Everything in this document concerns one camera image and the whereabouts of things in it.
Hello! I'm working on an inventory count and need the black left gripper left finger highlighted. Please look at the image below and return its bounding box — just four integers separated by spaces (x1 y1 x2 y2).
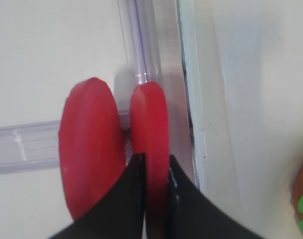
52 154 146 239

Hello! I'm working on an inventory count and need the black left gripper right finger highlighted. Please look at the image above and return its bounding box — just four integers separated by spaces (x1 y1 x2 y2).
166 155 261 239

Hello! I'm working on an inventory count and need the red tomato slice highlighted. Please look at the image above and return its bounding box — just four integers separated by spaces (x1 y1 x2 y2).
58 78 126 220
130 81 170 239

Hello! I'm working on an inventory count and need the bun bottom half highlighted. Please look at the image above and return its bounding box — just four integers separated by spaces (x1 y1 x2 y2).
292 163 303 234

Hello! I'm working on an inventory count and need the white serving tray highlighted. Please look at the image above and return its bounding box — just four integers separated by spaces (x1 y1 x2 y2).
178 0 303 239

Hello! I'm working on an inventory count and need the clear rack rail for tomatoes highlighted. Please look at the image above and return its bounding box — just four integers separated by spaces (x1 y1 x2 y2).
0 120 60 175

